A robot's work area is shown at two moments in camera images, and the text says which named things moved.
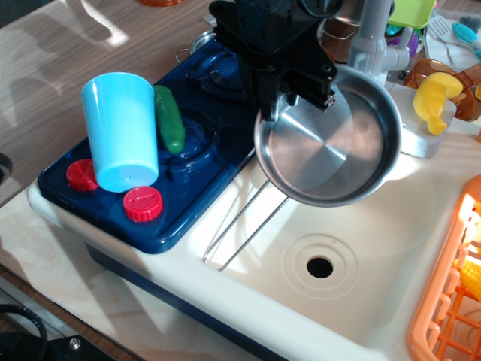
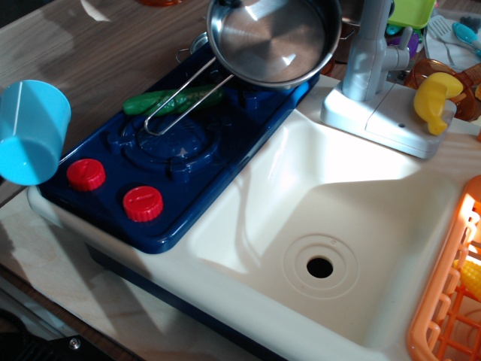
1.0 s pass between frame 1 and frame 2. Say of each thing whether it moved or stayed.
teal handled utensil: stayed
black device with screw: stayed
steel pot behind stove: stayed
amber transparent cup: stayed
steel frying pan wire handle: moved
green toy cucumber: moved
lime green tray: stayed
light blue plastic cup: moved
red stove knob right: stayed
